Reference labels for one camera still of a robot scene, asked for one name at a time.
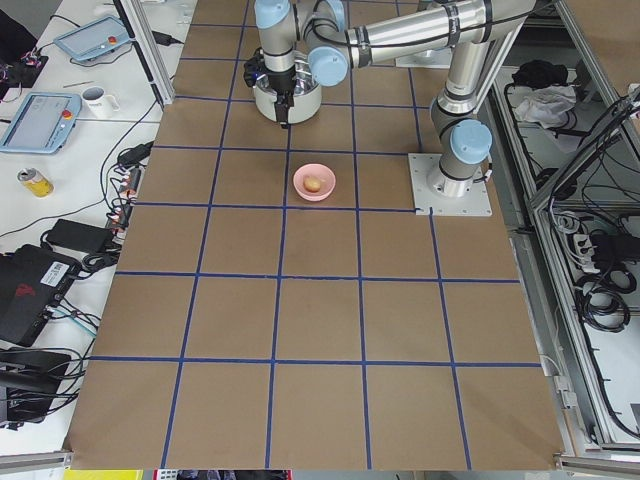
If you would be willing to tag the white mug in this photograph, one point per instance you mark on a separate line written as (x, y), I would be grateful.
(102, 104)

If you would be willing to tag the pale green electric pot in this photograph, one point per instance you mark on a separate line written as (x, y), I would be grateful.
(307, 93)

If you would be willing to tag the white crumpled cloth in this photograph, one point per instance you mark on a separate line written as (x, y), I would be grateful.
(549, 107)

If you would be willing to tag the black mini computer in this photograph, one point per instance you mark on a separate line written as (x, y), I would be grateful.
(33, 279)

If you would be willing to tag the teach pendant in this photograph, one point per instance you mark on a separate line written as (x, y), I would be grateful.
(42, 123)
(93, 40)

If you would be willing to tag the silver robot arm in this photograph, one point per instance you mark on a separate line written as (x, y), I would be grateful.
(465, 141)
(334, 48)

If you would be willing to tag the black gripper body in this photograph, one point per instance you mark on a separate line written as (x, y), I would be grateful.
(280, 83)

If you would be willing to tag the upper teach pendant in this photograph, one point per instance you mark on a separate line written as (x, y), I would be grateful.
(93, 40)

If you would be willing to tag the black power adapter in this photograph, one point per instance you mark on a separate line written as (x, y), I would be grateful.
(79, 237)

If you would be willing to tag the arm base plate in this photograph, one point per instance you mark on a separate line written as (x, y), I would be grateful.
(437, 195)
(428, 59)

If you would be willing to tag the black cloth bundle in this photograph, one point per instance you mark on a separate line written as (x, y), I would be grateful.
(539, 74)

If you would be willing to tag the lower teach pendant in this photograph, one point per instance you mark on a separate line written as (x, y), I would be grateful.
(42, 123)

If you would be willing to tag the aluminium side frame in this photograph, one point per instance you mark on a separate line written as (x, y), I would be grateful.
(575, 194)

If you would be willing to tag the yellow drink can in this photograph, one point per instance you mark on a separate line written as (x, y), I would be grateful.
(33, 180)

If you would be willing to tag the power strip with plugs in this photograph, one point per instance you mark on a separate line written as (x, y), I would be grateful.
(126, 184)

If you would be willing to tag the pink bowl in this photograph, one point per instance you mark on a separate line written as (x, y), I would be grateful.
(320, 171)

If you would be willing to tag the aluminium frame post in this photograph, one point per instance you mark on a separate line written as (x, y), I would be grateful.
(134, 19)

